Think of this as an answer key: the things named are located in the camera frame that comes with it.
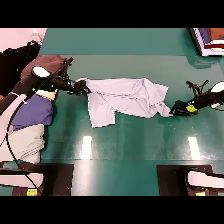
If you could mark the pale lilac shirt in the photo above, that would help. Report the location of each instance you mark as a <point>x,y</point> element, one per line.
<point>128,96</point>

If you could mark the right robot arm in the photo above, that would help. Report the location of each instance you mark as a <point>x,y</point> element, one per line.
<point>208,98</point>

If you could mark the brown garment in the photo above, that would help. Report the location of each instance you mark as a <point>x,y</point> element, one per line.
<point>46,63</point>

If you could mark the red garment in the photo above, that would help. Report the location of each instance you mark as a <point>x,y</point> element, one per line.
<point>215,45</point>

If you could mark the blue garment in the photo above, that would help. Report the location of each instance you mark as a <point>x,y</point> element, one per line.
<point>33,111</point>

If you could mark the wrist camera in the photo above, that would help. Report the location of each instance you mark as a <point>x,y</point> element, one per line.
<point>197,87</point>
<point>68,62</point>

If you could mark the white garment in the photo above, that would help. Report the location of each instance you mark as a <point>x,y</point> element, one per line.
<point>200,46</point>

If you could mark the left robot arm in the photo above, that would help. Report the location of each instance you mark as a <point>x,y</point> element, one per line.
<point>30,84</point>

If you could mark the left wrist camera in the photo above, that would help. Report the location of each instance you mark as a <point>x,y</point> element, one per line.
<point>68,62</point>

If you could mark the orange garment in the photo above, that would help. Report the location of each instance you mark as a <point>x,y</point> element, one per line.
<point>217,32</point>

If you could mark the grey garment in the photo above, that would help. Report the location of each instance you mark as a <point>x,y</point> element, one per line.
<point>23,143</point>

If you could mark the black garment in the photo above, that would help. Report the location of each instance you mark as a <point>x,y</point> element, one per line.
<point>15,63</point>

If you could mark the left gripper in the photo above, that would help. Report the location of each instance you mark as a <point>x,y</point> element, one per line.
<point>81,87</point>

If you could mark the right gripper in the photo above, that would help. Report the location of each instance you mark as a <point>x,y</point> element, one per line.
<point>182,108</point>

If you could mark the dark purple garment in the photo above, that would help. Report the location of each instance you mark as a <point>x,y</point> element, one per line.
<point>204,36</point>

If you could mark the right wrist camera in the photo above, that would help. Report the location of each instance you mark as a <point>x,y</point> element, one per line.
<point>197,87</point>

